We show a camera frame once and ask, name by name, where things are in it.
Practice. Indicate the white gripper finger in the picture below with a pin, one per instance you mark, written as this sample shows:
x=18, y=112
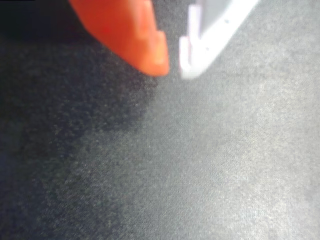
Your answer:
x=215, y=30

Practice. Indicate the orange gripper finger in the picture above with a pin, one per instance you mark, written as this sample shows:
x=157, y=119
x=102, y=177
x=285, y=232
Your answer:
x=130, y=32

